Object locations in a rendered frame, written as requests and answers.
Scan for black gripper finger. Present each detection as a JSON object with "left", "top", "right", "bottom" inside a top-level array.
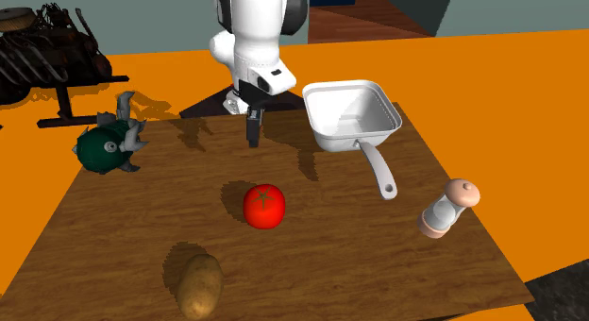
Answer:
[{"left": 245, "top": 106, "right": 264, "bottom": 149}]

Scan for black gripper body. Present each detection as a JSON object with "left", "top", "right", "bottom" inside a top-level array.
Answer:
[{"left": 237, "top": 78, "right": 274, "bottom": 110}]

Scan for dark robot stand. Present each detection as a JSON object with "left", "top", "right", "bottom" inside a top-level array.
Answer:
[{"left": 177, "top": 84, "right": 319, "bottom": 121}]

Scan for red tomato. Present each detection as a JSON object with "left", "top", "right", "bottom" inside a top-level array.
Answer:
[{"left": 242, "top": 183, "right": 287, "bottom": 230}]

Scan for white square pan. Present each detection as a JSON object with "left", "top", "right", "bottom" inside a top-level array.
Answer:
[{"left": 302, "top": 78, "right": 404, "bottom": 201}]

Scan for green grey fish toy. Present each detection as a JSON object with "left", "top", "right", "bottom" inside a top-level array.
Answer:
[{"left": 71, "top": 91, "right": 151, "bottom": 176}]

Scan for brown potato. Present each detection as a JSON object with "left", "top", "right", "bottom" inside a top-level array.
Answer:
[{"left": 176, "top": 252, "right": 226, "bottom": 321}]

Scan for brown wooden table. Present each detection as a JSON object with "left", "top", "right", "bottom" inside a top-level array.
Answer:
[{"left": 0, "top": 100, "right": 538, "bottom": 321}]

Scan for pink glass pepper grinder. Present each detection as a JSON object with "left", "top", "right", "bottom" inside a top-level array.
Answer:
[{"left": 416, "top": 177, "right": 482, "bottom": 240}]

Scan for rusty dark engine on stand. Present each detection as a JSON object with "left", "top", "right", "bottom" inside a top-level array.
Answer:
[{"left": 0, "top": 2, "right": 131, "bottom": 129}]

